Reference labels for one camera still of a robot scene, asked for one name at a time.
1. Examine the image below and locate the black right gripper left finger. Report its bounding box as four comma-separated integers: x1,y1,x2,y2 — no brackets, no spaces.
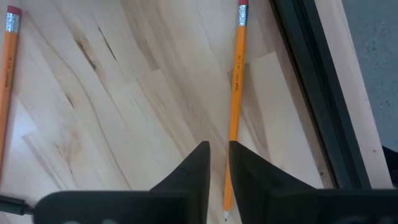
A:
150,141,211,224

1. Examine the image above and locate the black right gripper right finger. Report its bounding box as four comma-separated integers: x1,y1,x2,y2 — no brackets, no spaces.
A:
229,140,318,224

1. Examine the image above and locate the orange pencil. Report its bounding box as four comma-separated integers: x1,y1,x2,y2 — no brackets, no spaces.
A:
223,0,249,222
0,4,22,183

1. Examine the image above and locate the black aluminium table frame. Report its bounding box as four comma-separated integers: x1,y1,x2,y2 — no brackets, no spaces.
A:
269,0,373,190

